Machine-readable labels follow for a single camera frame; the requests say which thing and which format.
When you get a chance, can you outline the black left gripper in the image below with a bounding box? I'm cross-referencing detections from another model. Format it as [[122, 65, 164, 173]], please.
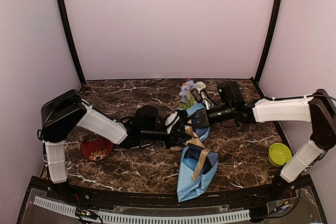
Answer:
[[141, 125, 193, 150]]

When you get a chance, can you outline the beige satin ribbon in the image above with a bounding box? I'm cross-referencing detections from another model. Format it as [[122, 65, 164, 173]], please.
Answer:
[[180, 126, 218, 182]]

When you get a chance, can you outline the blue wrapping paper sheet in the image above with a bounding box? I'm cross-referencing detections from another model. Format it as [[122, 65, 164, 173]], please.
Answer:
[[176, 119, 218, 202]]

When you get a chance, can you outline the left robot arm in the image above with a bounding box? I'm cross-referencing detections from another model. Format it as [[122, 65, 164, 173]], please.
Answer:
[[37, 89, 190, 201]]

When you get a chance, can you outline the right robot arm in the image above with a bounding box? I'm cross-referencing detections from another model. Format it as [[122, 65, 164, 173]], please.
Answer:
[[185, 81, 335, 200]]

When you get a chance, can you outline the red floral plate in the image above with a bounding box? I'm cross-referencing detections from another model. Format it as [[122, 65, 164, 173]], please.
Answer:
[[80, 133, 115, 162]]

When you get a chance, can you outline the yellow-green bowl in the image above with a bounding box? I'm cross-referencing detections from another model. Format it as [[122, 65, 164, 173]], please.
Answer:
[[268, 143, 292, 167]]

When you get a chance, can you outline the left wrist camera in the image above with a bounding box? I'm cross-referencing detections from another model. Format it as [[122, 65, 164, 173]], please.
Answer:
[[164, 110, 187, 134]]

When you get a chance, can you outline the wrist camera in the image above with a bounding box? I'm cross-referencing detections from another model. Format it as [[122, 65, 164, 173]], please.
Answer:
[[164, 110, 187, 134], [190, 88, 213, 110]]

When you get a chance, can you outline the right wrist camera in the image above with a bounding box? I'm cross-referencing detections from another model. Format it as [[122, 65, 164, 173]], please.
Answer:
[[190, 88, 213, 110]]

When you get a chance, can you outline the white slotted cable duct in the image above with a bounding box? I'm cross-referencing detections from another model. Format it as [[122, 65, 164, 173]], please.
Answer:
[[33, 196, 250, 223]]

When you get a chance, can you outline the black left corner post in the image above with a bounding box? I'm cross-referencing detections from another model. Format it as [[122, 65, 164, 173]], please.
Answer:
[[57, 0, 86, 85]]

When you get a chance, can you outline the black corner post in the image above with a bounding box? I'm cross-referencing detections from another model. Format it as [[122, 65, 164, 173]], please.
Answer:
[[251, 0, 281, 86], [57, 0, 86, 85]]

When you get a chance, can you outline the black front frame rail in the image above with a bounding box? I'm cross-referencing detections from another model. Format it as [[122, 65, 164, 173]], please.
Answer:
[[24, 175, 318, 209]]

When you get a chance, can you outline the black right corner post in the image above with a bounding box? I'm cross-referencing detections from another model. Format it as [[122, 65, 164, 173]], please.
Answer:
[[251, 0, 281, 86]]

